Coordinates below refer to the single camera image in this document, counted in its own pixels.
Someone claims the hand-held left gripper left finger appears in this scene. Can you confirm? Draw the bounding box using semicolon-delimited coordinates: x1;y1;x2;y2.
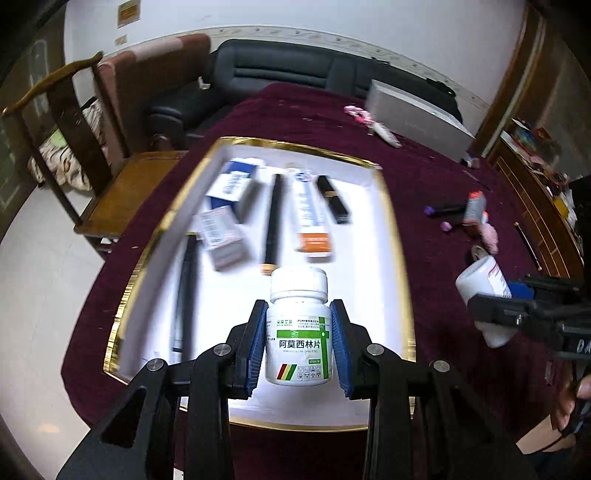
58;300;269;480

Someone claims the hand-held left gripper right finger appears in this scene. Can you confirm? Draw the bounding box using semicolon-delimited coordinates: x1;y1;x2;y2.
330;299;539;480

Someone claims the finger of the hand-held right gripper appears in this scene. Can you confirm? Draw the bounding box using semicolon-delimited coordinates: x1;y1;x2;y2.
466;293;563;336
509;274;584;302

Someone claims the small green-label medicine bottle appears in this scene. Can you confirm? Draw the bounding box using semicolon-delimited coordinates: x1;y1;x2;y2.
264;267;334;387

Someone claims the large white bottle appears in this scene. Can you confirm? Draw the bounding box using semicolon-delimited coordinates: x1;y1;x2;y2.
455;255;514;349

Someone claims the long black pen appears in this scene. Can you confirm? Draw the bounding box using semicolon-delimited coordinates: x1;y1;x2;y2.
170;233;200;366

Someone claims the white gold-trimmed tray box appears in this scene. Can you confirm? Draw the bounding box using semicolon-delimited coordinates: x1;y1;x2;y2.
102;136;416;432

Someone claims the red capped glue bottle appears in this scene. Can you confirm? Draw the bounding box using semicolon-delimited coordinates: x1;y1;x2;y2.
463;191;486;225

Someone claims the small white cube box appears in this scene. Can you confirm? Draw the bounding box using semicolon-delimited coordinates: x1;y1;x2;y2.
198;205;251;271

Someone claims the black tube with gold end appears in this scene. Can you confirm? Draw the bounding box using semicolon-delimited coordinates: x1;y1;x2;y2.
260;173;285;276

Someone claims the white orange ointment tube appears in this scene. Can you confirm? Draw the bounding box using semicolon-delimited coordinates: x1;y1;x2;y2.
288;166;334;258

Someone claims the blue and white medicine box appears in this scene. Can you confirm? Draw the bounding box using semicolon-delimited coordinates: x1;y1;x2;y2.
205;157;265;223

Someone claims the person's right hand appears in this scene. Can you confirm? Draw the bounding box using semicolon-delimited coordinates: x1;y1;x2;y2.
551;373;591;433

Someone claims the thin black gold-tipped stick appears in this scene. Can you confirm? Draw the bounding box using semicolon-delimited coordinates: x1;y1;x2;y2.
514;222;544;271

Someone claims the wooden chair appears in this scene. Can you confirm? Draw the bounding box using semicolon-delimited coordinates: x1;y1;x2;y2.
2;51;186;253

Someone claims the grey cardboard box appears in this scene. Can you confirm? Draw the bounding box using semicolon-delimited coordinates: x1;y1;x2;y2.
366;79;476;163

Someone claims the white pink toy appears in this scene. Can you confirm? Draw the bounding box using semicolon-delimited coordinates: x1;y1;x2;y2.
369;121;403;149

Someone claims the black bag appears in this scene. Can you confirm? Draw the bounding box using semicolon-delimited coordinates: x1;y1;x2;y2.
426;78;459;99

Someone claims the floral seat cushion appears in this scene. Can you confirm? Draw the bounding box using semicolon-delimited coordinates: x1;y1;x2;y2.
28;99;108;191

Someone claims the black leather sofa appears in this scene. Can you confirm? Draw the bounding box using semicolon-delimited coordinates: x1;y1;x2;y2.
147;39;464;148

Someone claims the brown armchair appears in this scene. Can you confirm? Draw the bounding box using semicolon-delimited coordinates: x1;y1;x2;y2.
95;33;212;154

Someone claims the pink fluffy hair tie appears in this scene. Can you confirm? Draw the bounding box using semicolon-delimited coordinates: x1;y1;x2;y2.
344;105;377;124

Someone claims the gold wall plaque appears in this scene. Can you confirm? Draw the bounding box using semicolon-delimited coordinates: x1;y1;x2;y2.
117;2;142;27

